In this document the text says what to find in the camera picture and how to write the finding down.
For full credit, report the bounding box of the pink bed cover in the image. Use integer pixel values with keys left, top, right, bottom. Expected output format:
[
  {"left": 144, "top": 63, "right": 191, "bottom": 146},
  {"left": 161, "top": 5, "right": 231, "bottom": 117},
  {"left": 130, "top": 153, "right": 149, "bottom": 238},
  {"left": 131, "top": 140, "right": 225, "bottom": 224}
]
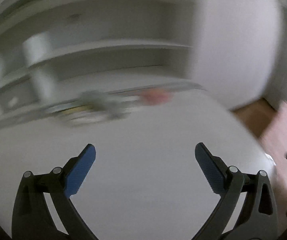
[{"left": 259, "top": 101, "right": 287, "bottom": 235}]

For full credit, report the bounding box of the pink yellow snack box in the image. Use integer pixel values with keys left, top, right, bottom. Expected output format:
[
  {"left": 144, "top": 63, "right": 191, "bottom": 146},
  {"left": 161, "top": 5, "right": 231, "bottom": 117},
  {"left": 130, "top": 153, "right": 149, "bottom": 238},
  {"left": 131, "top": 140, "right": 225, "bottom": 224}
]
[{"left": 140, "top": 88, "right": 172, "bottom": 105}]

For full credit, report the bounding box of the white desk shelf unit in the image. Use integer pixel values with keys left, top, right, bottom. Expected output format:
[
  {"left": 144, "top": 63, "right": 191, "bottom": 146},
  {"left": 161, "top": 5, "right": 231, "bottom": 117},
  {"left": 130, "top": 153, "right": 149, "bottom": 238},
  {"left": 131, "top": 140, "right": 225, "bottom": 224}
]
[{"left": 0, "top": 0, "right": 206, "bottom": 127}]

